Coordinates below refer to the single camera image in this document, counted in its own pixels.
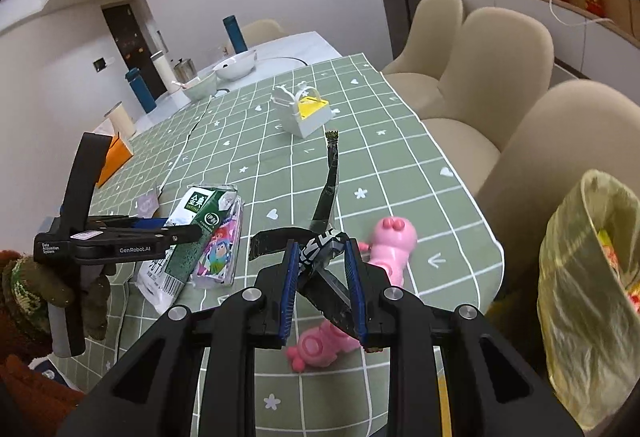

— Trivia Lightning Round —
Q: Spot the green white milk carton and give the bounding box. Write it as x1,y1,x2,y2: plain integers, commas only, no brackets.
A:
133,184,239,316

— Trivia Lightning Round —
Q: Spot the black snack wrapper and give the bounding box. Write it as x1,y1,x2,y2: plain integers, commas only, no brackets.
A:
247,130,367,351

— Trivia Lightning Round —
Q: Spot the yellow green trash bag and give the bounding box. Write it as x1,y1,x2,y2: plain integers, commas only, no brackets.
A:
537,170,639,431

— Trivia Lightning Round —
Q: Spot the left gloved hand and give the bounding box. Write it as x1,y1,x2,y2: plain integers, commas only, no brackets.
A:
1,249,116,362

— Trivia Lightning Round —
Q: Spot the small purple wrapper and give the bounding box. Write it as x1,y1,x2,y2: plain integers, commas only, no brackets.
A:
134,189,160,218

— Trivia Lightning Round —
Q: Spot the orange tissue box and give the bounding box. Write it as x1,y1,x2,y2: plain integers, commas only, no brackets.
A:
96,135,134,188

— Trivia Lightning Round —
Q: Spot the colourful cartoon drink carton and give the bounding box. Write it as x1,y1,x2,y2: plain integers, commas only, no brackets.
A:
191,197,243,290

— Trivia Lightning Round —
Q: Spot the pink caterpillar toy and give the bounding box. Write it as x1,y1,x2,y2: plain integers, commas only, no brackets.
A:
286,216,418,373

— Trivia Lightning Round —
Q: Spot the cream cup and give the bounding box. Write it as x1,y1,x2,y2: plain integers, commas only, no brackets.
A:
104,101,137,139

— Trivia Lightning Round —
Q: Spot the teal thermos near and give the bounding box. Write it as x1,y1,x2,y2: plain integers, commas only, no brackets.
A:
125,68,156,113

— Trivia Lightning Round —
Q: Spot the teal thermos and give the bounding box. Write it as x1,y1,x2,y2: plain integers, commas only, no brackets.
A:
125,68,156,113
222,15,247,54

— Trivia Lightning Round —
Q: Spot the white thermos bottle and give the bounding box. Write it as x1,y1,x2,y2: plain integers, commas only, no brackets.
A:
151,50,181,94

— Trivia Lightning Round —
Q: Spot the light green bowl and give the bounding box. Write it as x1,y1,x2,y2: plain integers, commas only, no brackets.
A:
182,72,217,102

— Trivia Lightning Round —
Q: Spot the white bowl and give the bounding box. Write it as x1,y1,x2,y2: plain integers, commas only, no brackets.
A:
214,49,257,81

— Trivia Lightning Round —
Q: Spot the green checked tablecloth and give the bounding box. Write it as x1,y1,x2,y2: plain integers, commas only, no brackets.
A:
52,54,504,436

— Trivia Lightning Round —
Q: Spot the teal thermos far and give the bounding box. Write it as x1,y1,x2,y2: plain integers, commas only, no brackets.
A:
222,15,247,54

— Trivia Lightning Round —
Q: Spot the white yellow gift box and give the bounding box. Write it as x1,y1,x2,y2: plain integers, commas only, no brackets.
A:
270,81,334,138

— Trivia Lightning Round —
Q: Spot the beige chair near bin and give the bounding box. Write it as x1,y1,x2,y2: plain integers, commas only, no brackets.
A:
476,80,639,298

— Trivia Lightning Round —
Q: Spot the beige far chair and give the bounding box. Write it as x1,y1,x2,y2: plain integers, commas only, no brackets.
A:
382,0,464,118

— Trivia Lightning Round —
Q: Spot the beige middle chair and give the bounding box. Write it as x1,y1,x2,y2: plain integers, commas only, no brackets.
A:
421,6,557,196

